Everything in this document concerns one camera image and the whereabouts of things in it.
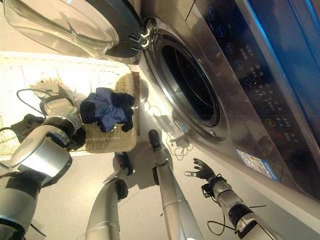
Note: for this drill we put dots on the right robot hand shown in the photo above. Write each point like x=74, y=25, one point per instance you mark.
x=206, y=171

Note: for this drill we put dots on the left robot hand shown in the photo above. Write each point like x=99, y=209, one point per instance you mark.
x=58, y=90

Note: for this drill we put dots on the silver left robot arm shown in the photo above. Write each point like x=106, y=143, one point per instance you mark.
x=37, y=155

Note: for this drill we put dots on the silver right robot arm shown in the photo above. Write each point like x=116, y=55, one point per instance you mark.
x=240, y=210

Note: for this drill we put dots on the round glass washing machine door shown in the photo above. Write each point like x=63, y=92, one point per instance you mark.
x=62, y=25

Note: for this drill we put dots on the silver front-load washing machine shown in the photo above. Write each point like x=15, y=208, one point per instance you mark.
x=232, y=105

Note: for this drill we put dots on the dark washing machine drum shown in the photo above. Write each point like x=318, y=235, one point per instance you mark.
x=192, y=85

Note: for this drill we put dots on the silver right robot leg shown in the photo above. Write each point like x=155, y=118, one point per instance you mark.
x=172, y=195

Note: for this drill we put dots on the silver robot leg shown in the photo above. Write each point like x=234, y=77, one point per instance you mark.
x=105, y=207
x=172, y=195

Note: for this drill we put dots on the small blue sticker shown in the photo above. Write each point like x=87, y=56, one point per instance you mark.
x=184, y=129

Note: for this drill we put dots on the blue white energy label sticker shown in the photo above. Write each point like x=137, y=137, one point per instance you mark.
x=258, y=165

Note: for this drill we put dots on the blue crumpled garment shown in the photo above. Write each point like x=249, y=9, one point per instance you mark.
x=107, y=112

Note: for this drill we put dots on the dark right robot foot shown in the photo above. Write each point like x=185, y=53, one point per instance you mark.
x=155, y=140

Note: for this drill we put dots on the dark robot foot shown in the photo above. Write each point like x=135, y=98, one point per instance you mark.
x=124, y=161
x=155, y=140

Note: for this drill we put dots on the white wicker laundry basket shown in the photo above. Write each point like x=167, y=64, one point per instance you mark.
x=110, y=143

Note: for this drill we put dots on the dark left robot foot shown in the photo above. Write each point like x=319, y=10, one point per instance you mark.
x=124, y=161

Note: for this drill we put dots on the black door hinge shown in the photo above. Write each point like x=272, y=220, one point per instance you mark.
x=146, y=33

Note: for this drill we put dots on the silver left robot leg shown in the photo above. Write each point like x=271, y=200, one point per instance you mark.
x=105, y=207

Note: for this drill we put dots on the dark touch control panel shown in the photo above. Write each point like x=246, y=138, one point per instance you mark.
x=270, y=82

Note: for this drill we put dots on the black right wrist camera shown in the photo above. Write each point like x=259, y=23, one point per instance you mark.
x=206, y=191

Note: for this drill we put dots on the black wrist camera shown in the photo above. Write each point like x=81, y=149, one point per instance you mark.
x=206, y=191
x=26, y=123

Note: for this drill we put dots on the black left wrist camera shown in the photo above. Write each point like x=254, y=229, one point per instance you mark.
x=26, y=123

